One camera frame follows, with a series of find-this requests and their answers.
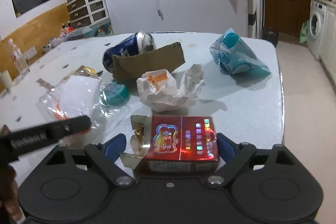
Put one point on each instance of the crushed blue Pepsi can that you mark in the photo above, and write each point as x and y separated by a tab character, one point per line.
138	43

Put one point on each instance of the brown cardboard piece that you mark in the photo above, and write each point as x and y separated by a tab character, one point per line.
169	57

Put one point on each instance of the clear plastic water bottle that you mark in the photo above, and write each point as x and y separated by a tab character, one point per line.
18	59

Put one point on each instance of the gold foil wrapper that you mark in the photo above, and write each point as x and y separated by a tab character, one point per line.
84	71

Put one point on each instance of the white drawer cabinet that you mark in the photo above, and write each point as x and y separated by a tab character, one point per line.
87	13

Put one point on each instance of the black box on floor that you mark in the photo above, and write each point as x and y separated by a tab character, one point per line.
270	35

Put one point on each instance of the clear plastic packaging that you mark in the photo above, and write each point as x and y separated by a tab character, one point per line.
80	96

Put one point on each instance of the teal plastic wrapper bag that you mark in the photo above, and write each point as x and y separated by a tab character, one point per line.
234	56

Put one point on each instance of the teal round lid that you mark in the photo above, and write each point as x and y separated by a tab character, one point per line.
114	94

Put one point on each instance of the green plastic bag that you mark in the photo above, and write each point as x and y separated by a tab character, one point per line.
304	32

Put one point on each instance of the person left hand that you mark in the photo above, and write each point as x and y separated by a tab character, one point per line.
10	207

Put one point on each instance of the white washing machine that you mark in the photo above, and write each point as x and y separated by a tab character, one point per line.
316	27

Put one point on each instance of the white kitchen cabinets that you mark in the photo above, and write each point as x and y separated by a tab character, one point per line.
328	44

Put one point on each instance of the white paper wrapper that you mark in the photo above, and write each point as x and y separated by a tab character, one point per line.
159	90

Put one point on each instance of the red cigarette box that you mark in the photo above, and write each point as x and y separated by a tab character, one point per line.
172	144

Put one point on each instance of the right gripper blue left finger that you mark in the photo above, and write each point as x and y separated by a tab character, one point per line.
113	148

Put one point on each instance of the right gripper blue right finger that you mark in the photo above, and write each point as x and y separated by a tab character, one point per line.
227	149

